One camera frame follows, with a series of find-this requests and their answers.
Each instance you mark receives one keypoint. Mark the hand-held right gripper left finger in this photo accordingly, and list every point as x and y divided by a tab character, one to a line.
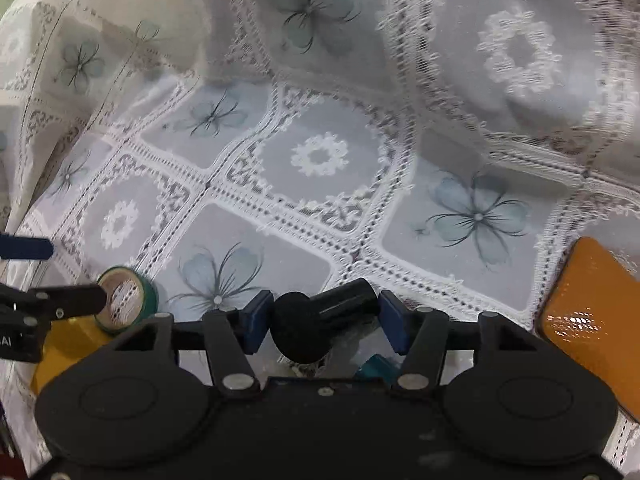
255	322

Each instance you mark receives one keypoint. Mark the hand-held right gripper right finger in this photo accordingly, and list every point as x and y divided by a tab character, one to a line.
392	325

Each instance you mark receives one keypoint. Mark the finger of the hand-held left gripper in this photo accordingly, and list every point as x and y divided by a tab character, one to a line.
65	299
25	247

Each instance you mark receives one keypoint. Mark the black foam-tipped microphone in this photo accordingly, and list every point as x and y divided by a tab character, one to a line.
300	330

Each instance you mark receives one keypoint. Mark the green tape roll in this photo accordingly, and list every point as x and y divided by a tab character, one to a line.
146	300

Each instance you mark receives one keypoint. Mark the red and green cardboard box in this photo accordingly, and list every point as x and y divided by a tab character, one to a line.
375	367

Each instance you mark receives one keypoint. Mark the yellow cardboard box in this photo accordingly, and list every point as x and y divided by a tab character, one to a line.
65	355

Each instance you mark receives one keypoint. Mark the white floral lace tablecloth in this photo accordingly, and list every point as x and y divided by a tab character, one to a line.
320	160

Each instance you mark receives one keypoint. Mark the orange-brown leather wallet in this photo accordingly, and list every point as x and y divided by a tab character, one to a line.
590	320

